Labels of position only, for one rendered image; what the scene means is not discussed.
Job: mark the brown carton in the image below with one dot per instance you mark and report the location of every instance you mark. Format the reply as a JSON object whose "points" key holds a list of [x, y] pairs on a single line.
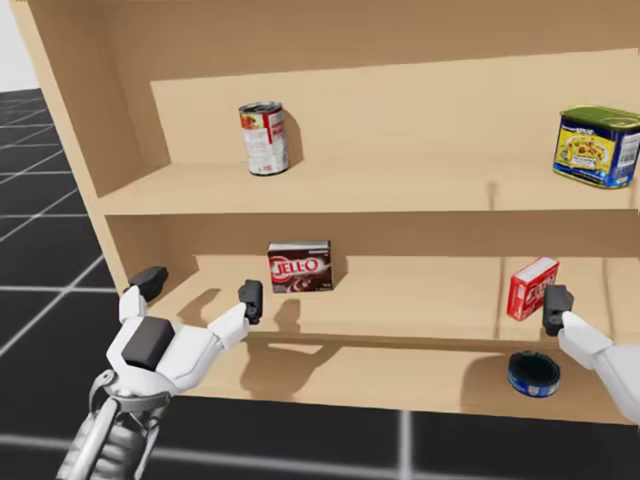
{"points": [[299, 270]]}

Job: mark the red and white carton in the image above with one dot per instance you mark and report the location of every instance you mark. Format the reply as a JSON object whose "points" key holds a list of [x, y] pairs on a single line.
{"points": [[527, 295]]}

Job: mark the blue flat can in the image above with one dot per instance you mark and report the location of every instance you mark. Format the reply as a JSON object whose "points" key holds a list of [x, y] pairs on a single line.
{"points": [[532, 377]]}

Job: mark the pale wooden shelf unit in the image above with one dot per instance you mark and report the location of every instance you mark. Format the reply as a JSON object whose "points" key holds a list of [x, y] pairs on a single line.
{"points": [[400, 130]]}

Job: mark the green and blue rectangular can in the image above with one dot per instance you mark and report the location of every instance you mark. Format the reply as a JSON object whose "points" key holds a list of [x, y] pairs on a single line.
{"points": [[592, 150]]}

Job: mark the red and white can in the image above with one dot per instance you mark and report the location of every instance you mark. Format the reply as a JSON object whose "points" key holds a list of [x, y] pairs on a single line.
{"points": [[263, 140]]}

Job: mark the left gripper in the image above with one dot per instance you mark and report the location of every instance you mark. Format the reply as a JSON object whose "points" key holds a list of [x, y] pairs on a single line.
{"points": [[185, 355]]}

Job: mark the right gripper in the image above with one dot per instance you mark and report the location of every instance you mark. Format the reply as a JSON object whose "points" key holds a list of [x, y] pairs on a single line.
{"points": [[625, 380]]}

